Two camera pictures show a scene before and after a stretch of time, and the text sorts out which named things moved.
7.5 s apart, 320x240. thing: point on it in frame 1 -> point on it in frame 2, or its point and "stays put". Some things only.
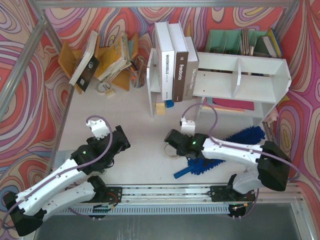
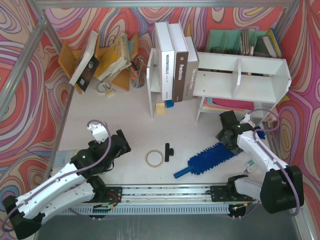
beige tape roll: [178, 157] -> [152, 150]
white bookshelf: [231, 81] stays put
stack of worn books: [118, 58] stays put
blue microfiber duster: [254, 135] stays put
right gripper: [170, 139] -> [225, 136]
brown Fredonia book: [181, 62] stays put
